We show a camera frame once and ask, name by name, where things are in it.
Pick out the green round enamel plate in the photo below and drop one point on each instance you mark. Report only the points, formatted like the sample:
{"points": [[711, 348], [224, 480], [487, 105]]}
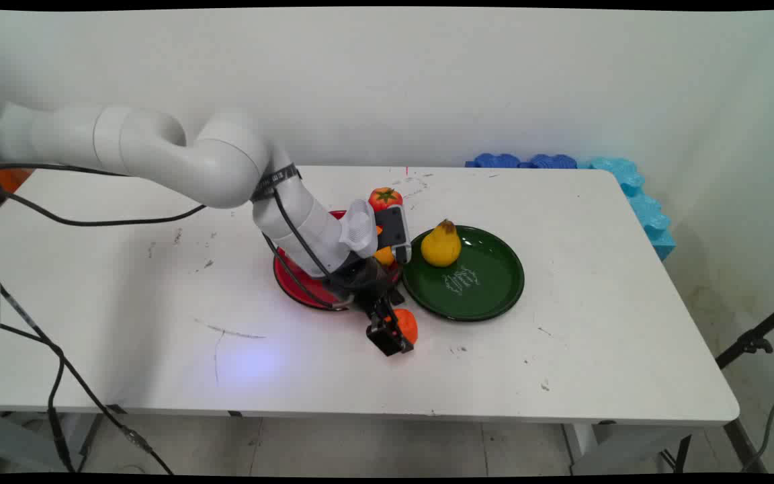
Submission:
{"points": [[474, 282]]}

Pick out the white table leg frame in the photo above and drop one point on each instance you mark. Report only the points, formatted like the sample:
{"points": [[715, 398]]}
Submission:
{"points": [[31, 437], [629, 447]]}

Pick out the orange toy persimmon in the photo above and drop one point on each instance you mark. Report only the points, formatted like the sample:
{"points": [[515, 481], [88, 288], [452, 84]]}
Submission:
{"points": [[407, 324]]}

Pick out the red round plate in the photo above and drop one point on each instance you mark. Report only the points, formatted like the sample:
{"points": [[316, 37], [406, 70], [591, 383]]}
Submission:
{"points": [[293, 277]]}

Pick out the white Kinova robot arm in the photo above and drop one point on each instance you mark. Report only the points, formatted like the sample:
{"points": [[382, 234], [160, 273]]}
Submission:
{"points": [[226, 161]]}

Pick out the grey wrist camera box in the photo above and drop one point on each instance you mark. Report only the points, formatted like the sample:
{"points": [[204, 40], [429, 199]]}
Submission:
{"points": [[394, 232]]}

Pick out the black tripod stand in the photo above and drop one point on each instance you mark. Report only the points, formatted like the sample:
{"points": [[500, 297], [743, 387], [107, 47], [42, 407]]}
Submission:
{"points": [[753, 339]]}

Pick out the yellow toy pear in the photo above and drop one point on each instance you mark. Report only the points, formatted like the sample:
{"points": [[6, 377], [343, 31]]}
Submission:
{"points": [[441, 247]]}

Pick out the small yellow orange toy fruit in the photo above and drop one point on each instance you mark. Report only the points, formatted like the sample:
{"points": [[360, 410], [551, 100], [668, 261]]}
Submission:
{"points": [[384, 255]]}

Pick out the light blue foam block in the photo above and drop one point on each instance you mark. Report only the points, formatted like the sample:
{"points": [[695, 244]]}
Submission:
{"points": [[642, 202]]}

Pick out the red toy tomato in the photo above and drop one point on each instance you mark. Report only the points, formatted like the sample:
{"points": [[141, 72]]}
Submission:
{"points": [[385, 199]]}

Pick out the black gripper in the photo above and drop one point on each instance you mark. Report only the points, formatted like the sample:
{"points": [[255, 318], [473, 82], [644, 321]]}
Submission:
{"points": [[365, 286]]}

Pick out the orange object behind arm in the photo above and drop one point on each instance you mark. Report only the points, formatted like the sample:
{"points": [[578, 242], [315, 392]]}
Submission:
{"points": [[4, 181]]}

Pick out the dark blue foam piece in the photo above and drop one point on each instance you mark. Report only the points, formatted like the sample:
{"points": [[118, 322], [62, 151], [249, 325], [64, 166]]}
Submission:
{"points": [[496, 160], [551, 161]]}

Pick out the white printed camera mount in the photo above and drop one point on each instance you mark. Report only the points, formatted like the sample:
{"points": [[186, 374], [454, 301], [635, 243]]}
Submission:
{"points": [[359, 228]]}

